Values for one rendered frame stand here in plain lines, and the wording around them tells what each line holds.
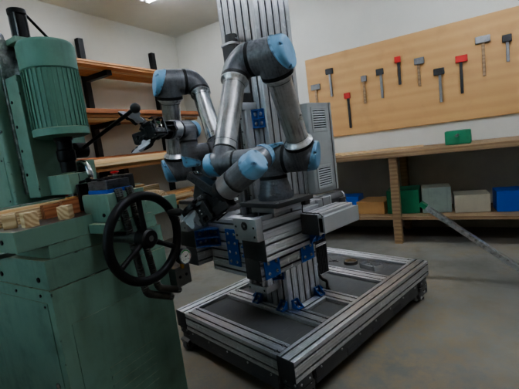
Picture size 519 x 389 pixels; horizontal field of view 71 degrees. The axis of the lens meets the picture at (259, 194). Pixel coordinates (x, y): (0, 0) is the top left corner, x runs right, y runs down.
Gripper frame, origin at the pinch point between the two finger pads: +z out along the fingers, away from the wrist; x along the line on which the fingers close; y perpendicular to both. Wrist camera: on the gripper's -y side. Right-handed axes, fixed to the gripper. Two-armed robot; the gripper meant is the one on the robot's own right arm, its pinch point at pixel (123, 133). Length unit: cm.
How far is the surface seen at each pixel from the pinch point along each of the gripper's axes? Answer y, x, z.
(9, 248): -10, 28, 40
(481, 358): 71, 135, -89
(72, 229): -6.4, 27.8, 24.1
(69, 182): -14.7, 11.3, 15.8
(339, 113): -27, -24, -313
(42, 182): -27.1, 7.2, 17.7
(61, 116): -6.6, -8.9, 15.9
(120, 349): -17, 70, 16
